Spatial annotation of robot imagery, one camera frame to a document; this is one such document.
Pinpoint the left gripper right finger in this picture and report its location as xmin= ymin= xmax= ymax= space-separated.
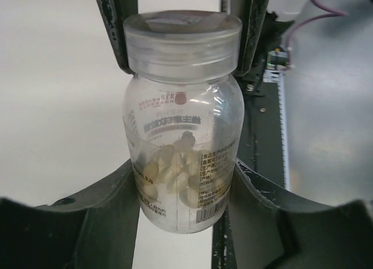
xmin=228 ymin=161 xmax=372 ymax=268

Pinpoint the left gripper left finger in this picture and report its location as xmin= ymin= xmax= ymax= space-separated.
xmin=1 ymin=161 xmax=139 ymax=268

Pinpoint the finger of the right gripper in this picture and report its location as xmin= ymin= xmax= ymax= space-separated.
xmin=96 ymin=0 xmax=134 ymax=74
xmin=223 ymin=0 xmax=269 ymax=77

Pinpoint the clear pill bottle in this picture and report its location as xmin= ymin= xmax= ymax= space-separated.
xmin=123 ymin=75 xmax=244 ymax=234

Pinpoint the grey cable duct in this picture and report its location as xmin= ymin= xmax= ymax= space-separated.
xmin=277 ymin=73 xmax=291 ymax=190

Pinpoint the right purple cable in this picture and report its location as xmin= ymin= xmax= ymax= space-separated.
xmin=281 ymin=0 xmax=349 ymax=69

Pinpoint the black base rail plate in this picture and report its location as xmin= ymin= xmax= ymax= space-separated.
xmin=211 ymin=12 xmax=292 ymax=269

